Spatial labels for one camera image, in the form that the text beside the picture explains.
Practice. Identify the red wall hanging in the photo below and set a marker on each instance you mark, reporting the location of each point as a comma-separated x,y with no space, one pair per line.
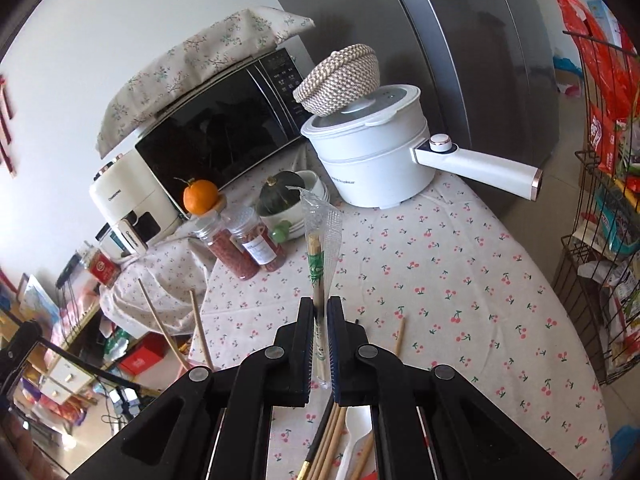
6,130

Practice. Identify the grey refrigerator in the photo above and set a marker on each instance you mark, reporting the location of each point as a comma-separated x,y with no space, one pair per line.
450,60

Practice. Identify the small green round object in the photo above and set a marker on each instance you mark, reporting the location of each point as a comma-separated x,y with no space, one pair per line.
280,234

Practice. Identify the wooden chopstick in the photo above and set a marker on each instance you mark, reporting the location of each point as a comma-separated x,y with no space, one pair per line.
160,325
399,337
330,435
200,327
362,457
338,435

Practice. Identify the dark green pumpkin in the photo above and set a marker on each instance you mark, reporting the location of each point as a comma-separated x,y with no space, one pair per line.
277,195

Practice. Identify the floral cover cloth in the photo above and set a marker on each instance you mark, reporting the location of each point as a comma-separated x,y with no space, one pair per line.
200,55

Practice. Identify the red plastic spoon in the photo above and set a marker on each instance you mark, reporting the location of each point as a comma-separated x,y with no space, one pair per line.
370,475

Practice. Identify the red label jar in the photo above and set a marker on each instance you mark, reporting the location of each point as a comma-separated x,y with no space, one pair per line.
105,267

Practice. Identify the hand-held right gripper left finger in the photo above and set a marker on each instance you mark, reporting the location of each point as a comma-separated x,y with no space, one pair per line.
309,370

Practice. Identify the blue white packet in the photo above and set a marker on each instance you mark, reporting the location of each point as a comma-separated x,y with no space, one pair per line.
617,220

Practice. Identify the white label plastic jar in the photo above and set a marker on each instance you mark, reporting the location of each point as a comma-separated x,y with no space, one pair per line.
260,250

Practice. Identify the red cardboard box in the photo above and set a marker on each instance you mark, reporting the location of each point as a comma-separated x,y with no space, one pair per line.
142,357

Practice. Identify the white ceramic bowl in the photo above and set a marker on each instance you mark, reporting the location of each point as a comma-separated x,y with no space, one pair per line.
315,185

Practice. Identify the cream air fryer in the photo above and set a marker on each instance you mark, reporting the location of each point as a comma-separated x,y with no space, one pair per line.
125,195

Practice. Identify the black microwave oven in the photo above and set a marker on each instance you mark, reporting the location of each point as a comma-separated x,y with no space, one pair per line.
215,130

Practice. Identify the white electric cooking pot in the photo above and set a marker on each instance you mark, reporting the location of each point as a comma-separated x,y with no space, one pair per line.
370,160

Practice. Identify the disposable chopsticks packet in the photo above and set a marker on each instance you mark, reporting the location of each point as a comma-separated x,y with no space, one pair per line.
320,260

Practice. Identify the orange mandarin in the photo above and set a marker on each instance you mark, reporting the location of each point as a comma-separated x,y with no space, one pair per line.
200,199

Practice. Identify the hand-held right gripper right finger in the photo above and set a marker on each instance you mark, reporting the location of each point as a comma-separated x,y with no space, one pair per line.
334,370

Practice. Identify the cherry print tablecloth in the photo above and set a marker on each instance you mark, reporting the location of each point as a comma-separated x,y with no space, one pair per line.
450,285

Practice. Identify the red plastic snack bag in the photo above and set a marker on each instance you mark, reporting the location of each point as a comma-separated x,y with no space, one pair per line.
605,90

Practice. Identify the plastic jar of red bits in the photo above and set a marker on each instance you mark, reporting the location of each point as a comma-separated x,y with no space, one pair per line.
232,255

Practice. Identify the white plastic spoon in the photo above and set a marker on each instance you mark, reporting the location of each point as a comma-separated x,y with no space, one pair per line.
352,435

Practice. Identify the wrinkled cherry print cloth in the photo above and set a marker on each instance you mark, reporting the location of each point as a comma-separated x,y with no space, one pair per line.
150,280

